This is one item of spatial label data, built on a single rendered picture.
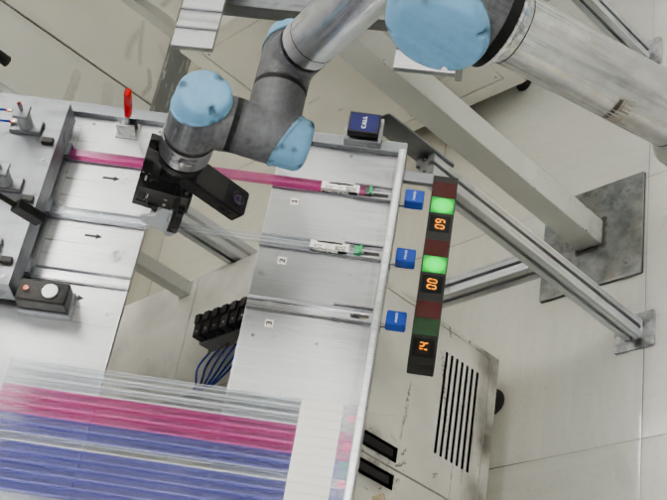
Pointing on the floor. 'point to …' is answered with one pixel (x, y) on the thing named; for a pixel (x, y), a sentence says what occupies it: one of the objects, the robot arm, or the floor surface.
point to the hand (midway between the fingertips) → (174, 225)
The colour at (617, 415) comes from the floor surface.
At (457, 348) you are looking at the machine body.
